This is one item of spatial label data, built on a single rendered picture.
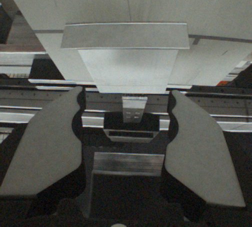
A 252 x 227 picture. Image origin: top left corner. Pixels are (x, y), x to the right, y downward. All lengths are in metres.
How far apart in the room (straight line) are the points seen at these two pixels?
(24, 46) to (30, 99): 0.28
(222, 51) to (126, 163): 0.15
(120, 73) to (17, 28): 0.16
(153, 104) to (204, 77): 0.27
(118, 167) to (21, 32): 0.21
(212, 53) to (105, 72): 0.10
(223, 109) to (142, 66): 0.37
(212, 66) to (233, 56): 0.02
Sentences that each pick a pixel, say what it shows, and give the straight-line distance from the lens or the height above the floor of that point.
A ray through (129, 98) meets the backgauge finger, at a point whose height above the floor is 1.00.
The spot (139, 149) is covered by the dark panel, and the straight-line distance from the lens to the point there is 0.73.
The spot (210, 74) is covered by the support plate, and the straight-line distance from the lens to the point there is 0.22.
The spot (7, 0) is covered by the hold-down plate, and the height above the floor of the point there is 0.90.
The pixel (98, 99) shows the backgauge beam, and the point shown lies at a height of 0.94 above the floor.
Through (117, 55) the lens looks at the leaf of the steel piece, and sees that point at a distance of 0.17.
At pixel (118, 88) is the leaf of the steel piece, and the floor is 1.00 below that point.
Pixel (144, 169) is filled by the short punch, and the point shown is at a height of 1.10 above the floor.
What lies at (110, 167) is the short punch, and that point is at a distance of 0.22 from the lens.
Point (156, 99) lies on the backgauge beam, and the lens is 0.48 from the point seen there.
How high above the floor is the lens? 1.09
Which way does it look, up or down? 19 degrees down
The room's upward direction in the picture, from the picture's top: 178 degrees counter-clockwise
